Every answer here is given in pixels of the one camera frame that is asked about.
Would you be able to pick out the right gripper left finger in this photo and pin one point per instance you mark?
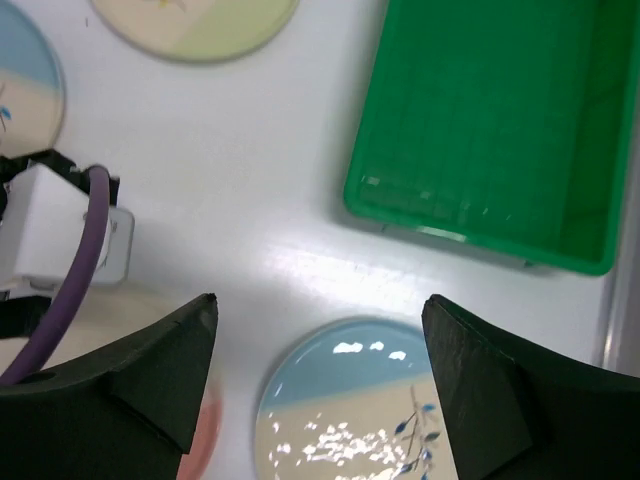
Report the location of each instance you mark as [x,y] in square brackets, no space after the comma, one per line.
[127,410]

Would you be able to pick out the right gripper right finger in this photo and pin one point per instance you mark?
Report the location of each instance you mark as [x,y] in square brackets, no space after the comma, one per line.
[516,410]

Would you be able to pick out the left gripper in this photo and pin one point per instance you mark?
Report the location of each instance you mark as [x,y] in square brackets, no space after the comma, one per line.
[23,307]

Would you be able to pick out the blue cream plate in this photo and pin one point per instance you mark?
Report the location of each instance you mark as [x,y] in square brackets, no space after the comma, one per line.
[355,399]
[32,86]

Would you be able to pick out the pink cream plate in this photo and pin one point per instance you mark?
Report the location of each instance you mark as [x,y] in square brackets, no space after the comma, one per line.
[194,464]

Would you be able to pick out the green plastic bin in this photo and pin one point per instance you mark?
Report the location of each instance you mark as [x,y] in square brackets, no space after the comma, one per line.
[502,124]

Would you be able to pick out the green cream plate centre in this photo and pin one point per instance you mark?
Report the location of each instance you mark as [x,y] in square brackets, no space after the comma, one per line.
[196,31]

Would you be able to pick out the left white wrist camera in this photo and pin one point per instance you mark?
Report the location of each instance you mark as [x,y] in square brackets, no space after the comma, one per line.
[41,229]

